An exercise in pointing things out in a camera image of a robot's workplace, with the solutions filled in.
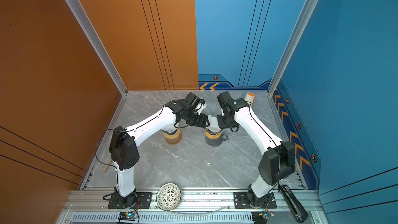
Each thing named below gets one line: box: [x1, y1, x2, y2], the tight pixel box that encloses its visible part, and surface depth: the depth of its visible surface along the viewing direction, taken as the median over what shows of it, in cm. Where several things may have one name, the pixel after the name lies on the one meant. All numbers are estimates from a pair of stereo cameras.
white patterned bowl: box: [155, 182, 182, 212], surface depth 75 cm
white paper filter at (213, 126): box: [205, 114, 222, 132], surface depth 85 cm
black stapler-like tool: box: [279, 184, 309, 223], surface depth 72 cm
